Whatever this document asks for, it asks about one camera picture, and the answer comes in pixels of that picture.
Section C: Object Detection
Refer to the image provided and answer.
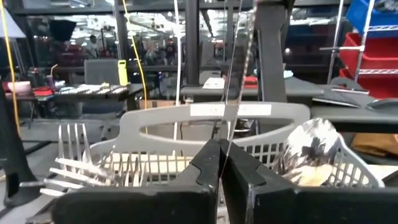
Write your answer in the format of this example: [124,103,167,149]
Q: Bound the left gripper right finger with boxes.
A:
[220,139,398,224]

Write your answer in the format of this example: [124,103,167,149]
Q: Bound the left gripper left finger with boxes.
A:
[51,139,221,224]

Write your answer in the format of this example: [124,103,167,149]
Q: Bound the steel spoon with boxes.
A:
[272,117,342,187]

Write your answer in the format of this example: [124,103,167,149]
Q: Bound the steel fork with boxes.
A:
[39,156,108,197]
[57,123,93,163]

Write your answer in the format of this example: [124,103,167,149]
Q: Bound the grey mesh cutlery caddy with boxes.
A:
[82,101,386,190]

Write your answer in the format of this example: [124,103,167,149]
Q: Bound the steel table knife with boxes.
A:
[217,0,259,187]

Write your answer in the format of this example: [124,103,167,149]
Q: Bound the brown bag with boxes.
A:
[351,133,398,157]

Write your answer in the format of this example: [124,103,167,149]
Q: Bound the brown cardboard box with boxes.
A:
[138,99,188,110]

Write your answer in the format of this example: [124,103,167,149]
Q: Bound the black flat device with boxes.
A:
[312,86,371,109]

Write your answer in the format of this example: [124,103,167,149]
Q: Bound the black side cart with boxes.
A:
[180,76,398,133]

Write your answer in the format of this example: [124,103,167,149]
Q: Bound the cluttered dark desk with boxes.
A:
[0,81,146,131]

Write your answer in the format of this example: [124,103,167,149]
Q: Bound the black stand foot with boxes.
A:
[0,80,42,208]

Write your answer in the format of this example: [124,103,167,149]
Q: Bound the grey chair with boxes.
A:
[83,58,121,85]

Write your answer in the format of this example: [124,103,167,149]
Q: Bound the red shelf bin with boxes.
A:
[338,68,398,100]
[338,30,398,71]

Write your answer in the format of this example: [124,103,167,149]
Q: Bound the white numbered label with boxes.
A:
[202,77,226,90]

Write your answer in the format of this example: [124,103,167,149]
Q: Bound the person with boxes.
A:
[83,34,101,60]

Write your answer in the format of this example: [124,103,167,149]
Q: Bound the black station upright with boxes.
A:
[254,0,295,103]

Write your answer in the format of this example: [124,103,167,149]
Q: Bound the pink bowl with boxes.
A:
[7,81,32,95]

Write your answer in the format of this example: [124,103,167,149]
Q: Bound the blue shelf bin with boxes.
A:
[345,0,398,39]

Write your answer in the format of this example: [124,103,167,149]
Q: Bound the yellow hanging cable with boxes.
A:
[121,0,149,134]

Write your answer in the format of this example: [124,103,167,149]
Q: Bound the white cable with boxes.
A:
[172,0,183,141]

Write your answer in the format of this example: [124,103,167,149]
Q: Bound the chrome wire shelf rack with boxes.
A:
[319,0,398,85]

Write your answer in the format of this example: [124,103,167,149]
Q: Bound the black slim post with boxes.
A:
[185,0,201,86]

